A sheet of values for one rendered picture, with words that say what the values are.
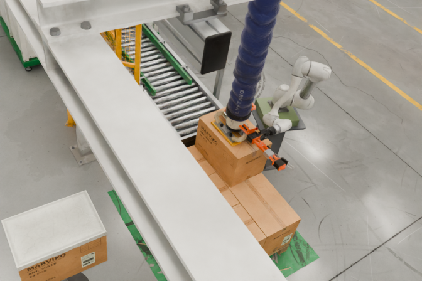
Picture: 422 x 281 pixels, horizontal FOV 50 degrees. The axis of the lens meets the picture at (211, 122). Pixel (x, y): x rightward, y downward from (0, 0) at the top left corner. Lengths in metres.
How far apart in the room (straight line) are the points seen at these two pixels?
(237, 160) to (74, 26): 3.00
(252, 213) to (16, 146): 2.68
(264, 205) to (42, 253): 1.95
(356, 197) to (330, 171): 0.42
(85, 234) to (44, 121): 2.48
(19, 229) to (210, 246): 2.77
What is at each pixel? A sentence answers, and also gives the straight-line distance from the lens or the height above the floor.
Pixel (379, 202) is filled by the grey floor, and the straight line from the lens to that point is 5.44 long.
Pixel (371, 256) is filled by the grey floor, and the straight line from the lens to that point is 4.97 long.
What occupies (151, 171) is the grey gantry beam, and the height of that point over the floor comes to 3.22.
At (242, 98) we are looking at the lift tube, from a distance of 3.79.
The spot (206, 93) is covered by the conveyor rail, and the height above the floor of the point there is 0.59.
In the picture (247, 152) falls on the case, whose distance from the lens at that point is 4.02.
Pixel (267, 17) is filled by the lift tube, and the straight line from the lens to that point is 3.34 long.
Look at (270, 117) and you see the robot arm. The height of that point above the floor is 1.09.
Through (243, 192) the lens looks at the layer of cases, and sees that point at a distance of 4.23.
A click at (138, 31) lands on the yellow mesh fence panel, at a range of 4.42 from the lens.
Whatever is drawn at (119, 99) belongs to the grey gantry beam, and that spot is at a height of 3.22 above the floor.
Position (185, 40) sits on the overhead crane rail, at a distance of 1.25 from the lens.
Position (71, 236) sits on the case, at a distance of 3.33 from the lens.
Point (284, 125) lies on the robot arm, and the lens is 4.10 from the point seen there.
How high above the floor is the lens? 3.83
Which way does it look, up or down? 43 degrees down
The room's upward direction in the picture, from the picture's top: 11 degrees clockwise
